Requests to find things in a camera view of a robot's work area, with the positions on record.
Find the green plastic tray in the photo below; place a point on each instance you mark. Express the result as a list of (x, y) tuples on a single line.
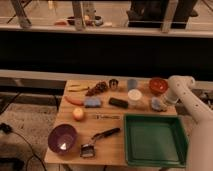
[(155, 141)]

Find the red bowl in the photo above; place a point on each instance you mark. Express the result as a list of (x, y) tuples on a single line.
[(158, 85)]

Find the blue sponge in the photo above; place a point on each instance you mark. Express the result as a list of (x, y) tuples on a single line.
[(92, 102)]

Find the blue grey cup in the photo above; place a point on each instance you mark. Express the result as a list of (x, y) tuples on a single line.
[(131, 84)]

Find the brown grape bunch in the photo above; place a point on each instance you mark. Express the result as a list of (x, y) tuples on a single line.
[(100, 87)]

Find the blue grey towel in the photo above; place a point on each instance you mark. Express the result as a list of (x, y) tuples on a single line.
[(157, 104)]

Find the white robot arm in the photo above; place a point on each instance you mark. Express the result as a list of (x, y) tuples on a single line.
[(200, 149)]

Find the orange carrot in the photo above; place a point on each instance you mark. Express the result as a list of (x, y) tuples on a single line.
[(74, 101)]

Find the purple bowl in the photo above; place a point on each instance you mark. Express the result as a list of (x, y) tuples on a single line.
[(62, 138)]

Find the black rectangular block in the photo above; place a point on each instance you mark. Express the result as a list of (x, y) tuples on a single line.
[(118, 102)]

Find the black handled metal scraper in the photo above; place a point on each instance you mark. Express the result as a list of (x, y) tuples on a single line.
[(88, 150)]

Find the small metal cup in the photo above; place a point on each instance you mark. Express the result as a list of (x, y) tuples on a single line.
[(113, 84)]

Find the white lidded plastic container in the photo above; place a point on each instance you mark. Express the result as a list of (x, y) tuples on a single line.
[(134, 97)]

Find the clear ruler strip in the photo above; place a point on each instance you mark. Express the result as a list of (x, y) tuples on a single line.
[(106, 117)]

